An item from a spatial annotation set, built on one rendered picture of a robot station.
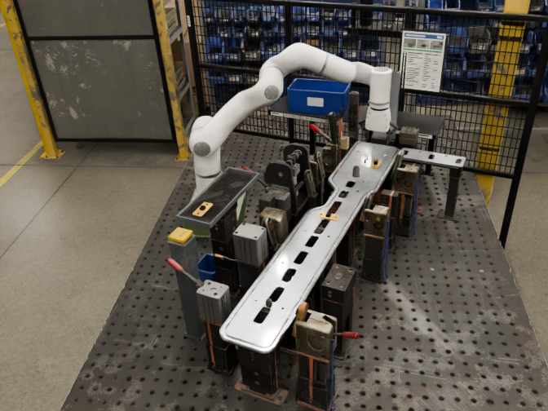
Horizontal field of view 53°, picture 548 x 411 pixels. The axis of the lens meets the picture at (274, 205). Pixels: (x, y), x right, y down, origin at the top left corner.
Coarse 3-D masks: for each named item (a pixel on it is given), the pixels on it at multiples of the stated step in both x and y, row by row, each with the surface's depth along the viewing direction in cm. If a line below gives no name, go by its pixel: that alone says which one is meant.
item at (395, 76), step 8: (392, 72) 247; (392, 80) 249; (392, 88) 251; (392, 96) 253; (392, 104) 255; (392, 112) 257; (392, 120) 259; (392, 128) 261; (376, 136) 267; (384, 136) 265; (392, 136) 264
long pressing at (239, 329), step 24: (360, 144) 261; (336, 168) 243; (360, 168) 242; (384, 168) 241; (336, 192) 225; (360, 192) 225; (312, 216) 212; (288, 240) 200; (336, 240) 199; (288, 264) 189; (312, 264) 188; (264, 288) 179; (288, 288) 178; (240, 312) 170; (288, 312) 169; (240, 336) 162; (264, 336) 161
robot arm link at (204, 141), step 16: (272, 80) 214; (240, 96) 224; (256, 96) 217; (272, 96) 215; (224, 112) 227; (240, 112) 226; (208, 128) 228; (224, 128) 229; (192, 144) 229; (208, 144) 229
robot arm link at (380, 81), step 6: (372, 72) 220; (378, 72) 218; (384, 72) 218; (390, 72) 219; (372, 78) 221; (378, 78) 219; (384, 78) 219; (390, 78) 220; (372, 84) 222; (378, 84) 220; (384, 84) 220; (390, 84) 222; (372, 90) 223; (378, 90) 221; (384, 90) 221; (390, 90) 224; (372, 96) 225; (378, 96) 223; (384, 96) 223; (378, 102) 224; (384, 102) 224
